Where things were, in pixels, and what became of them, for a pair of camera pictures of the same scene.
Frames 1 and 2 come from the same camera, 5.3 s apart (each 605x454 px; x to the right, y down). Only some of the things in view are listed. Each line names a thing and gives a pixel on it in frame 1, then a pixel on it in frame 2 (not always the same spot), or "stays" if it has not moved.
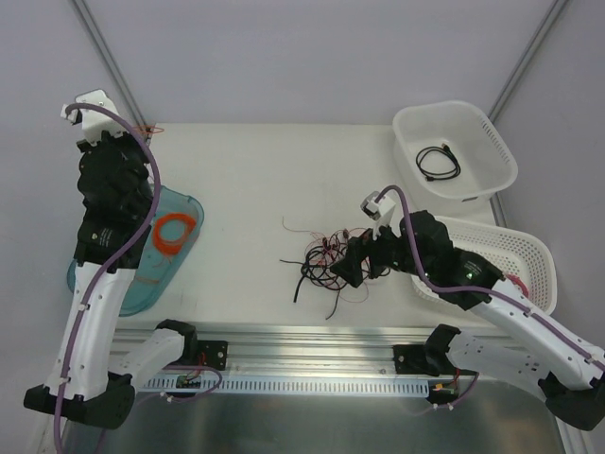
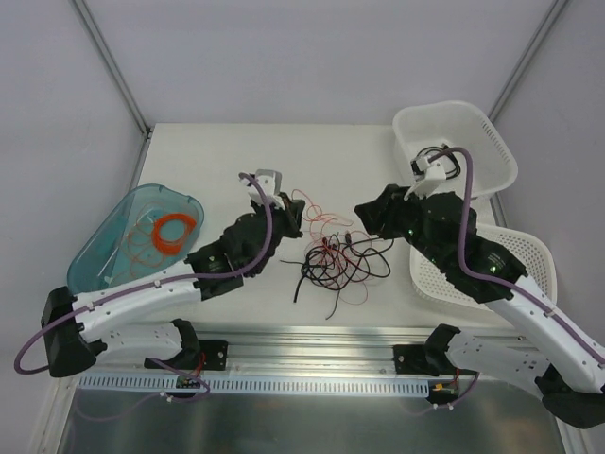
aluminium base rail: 310,347 stays
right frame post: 528,59 stays
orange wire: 148,131 to 158,232
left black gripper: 101,148 to 280,216
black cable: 317,269 stays
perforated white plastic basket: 517,254 stays
